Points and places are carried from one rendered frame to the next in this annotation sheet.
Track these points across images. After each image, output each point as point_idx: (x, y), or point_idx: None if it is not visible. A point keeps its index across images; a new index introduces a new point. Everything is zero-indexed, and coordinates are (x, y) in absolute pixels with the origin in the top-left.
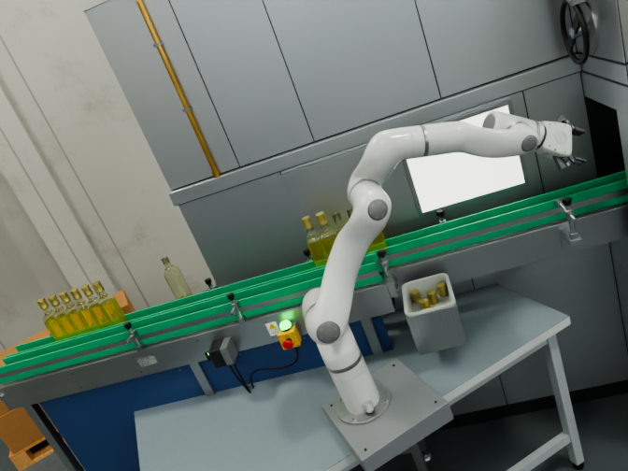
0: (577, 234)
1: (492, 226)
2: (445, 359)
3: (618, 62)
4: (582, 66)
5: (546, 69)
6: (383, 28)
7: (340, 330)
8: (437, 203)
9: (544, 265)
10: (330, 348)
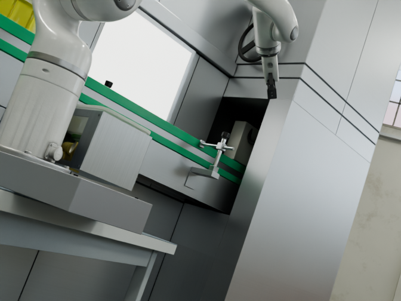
0: (218, 168)
1: (152, 124)
2: None
3: (294, 63)
4: (236, 73)
5: (220, 54)
6: None
7: (133, 5)
8: (99, 80)
9: None
10: (68, 31)
